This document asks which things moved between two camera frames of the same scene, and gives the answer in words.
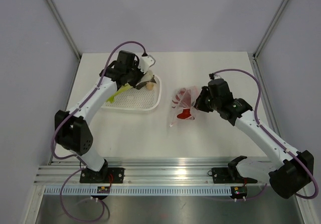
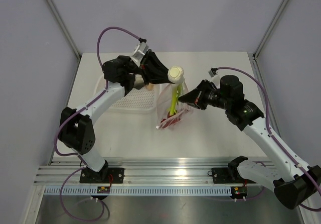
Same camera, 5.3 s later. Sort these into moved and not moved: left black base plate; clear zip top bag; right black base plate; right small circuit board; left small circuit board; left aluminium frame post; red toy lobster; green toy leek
Moved: green toy leek; red toy lobster; clear zip top bag
Not moved: right black base plate; right small circuit board; left black base plate; left small circuit board; left aluminium frame post
